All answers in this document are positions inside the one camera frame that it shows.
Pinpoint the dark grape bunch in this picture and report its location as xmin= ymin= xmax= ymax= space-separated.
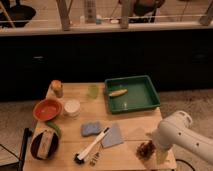
xmin=136 ymin=140 xmax=155 ymax=160

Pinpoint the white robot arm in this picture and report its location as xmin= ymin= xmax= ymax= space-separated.
xmin=152 ymin=111 xmax=213 ymax=165

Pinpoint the green translucent cup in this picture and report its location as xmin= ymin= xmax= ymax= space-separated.
xmin=88 ymin=84 xmax=99 ymax=99

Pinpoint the white paper cup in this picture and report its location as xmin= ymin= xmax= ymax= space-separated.
xmin=64 ymin=99 xmax=80 ymax=117

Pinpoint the blue-grey cloth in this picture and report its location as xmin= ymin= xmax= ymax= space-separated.
xmin=101 ymin=123 xmax=123 ymax=148

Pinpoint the green plastic tray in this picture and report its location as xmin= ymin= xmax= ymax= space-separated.
xmin=105 ymin=75 xmax=160 ymax=114

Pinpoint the blue sponge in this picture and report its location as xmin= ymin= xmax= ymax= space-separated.
xmin=81 ymin=122 xmax=101 ymax=137

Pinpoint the yellow corn cob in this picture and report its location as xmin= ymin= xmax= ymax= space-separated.
xmin=109 ymin=89 xmax=128 ymax=97

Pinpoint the green pepper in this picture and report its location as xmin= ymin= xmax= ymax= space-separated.
xmin=45 ymin=121 xmax=61 ymax=138

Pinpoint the cream rectangular block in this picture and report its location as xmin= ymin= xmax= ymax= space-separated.
xmin=37 ymin=130 xmax=54 ymax=159

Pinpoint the orange bowl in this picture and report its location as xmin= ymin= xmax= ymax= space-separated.
xmin=33 ymin=99 xmax=62 ymax=121

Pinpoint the orange topped bottle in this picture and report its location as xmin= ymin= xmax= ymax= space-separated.
xmin=50 ymin=80 xmax=63 ymax=98

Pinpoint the black round pan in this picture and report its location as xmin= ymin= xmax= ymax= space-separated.
xmin=0 ymin=4 xmax=36 ymax=28

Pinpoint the black cable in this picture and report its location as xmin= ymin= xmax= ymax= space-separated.
xmin=175 ymin=158 xmax=198 ymax=171

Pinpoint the white handled black brush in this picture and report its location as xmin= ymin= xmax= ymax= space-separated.
xmin=74 ymin=127 xmax=109 ymax=165

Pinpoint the black chair frame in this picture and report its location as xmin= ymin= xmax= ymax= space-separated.
xmin=0 ymin=128 xmax=32 ymax=171

